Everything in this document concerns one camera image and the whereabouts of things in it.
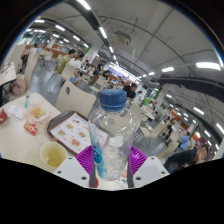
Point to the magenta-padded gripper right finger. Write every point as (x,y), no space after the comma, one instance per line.
(137,160)

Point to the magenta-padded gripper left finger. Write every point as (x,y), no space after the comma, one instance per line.
(85,160)

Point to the clear blue-capped water bottle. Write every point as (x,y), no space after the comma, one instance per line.
(111,140)

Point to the cream paper cup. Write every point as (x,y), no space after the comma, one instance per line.
(54,156)

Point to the brown tray with paper liner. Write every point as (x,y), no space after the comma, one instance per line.
(71,131)

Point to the group of beige chairs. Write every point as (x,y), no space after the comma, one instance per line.
(156,130)

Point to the beige chair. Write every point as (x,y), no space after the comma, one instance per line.
(76,98)
(138,115)

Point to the red sauce packet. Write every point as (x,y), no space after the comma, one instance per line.
(31,129)

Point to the clear plastic bag with fries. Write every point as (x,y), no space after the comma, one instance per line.
(37,113)

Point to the small teal bottle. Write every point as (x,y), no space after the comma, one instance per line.
(27,101)

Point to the white paper card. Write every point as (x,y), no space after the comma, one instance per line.
(15,111)

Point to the pink backpack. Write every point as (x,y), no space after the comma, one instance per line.
(19,86)

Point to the beige dining table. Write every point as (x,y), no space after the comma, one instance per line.
(7,73)

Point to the group of ceiling lights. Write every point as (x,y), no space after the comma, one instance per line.
(208,65)

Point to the ceiling air conditioner unit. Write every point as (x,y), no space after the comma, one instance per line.
(122,38)

